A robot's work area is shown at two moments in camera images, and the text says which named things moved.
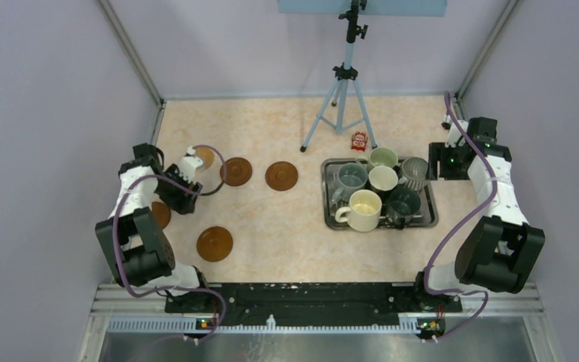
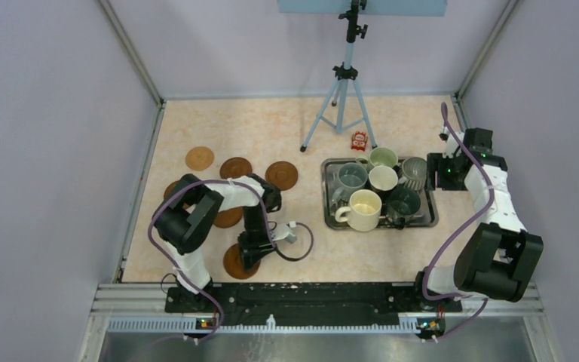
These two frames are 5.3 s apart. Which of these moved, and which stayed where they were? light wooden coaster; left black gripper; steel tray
Moved: left black gripper
Stayed: light wooden coaster; steel tray
